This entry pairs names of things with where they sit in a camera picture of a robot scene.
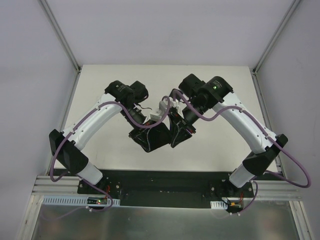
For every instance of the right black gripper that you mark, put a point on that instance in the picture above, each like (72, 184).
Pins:
(184, 127)

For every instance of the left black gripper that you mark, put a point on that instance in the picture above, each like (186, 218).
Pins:
(144, 131)

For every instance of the phone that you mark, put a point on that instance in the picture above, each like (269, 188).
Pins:
(157, 137)

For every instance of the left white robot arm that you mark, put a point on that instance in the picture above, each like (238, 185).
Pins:
(118, 98)

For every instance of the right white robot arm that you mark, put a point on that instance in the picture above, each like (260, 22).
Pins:
(219, 96)

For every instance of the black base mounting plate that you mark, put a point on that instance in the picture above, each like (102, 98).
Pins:
(166, 189)

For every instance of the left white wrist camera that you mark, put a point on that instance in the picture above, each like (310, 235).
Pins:
(156, 116)

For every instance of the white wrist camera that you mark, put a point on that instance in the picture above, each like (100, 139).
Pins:
(167, 103)
(156, 116)

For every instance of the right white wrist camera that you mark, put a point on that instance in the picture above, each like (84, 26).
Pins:
(167, 103)

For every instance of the right white cable duct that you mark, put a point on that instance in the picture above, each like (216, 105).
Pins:
(218, 205)

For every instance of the aluminium frame rail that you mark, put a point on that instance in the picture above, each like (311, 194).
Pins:
(66, 186)

